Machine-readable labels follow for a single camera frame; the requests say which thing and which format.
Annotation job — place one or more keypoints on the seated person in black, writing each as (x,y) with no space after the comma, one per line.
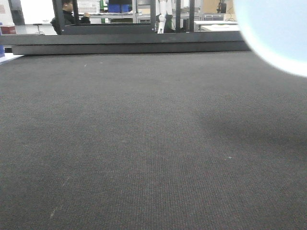
(67,9)

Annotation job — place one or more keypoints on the background blue bins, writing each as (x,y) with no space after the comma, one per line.
(119,8)

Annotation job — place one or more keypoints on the grey platform edge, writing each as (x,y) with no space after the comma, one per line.
(29,44)

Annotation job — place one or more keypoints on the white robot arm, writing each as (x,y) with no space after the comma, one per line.
(276,30)

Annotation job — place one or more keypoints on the white table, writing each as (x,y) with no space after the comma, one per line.
(216,26)

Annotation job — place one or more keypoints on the black stool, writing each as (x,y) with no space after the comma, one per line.
(38,32)

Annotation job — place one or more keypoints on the red box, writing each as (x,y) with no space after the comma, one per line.
(8,30)

